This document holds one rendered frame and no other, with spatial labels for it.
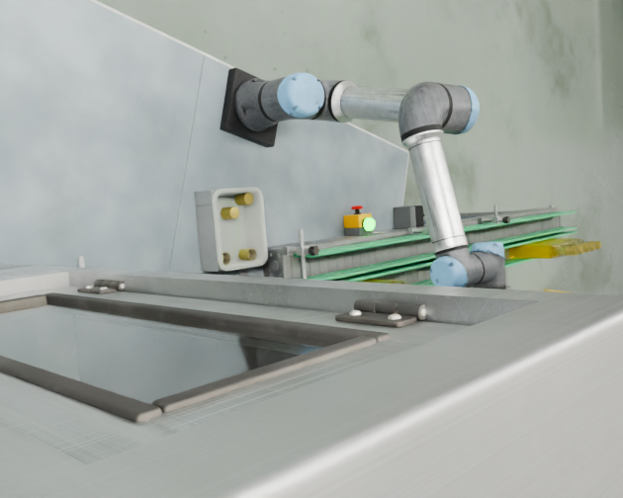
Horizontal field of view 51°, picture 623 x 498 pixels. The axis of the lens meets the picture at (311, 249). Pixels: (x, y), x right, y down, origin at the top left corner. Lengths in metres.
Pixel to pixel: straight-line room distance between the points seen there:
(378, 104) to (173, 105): 0.55
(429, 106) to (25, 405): 1.27
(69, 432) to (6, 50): 1.41
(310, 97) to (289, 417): 1.60
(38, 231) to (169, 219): 0.35
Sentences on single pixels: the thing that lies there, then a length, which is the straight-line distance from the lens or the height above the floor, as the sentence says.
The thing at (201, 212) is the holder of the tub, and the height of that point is 0.77.
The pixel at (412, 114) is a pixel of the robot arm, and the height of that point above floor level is 1.39.
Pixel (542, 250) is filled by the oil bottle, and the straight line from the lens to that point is 2.83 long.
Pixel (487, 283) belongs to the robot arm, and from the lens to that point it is 1.56.
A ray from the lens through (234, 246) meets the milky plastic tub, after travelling 1.89.
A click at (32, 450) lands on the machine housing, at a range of 0.23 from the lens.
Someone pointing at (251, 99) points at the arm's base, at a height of 0.84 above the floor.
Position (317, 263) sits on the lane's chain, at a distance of 1.96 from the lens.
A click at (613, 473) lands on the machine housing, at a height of 2.13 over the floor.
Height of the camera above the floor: 2.26
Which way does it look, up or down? 45 degrees down
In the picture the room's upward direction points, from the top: 90 degrees clockwise
